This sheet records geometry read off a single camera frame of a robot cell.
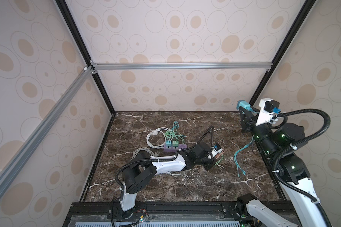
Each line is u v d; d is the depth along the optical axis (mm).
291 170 399
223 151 731
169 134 1054
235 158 947
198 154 648
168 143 924
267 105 432
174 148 947
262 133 470
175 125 1096
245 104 538
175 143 921
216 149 702
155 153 924
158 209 744
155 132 1039
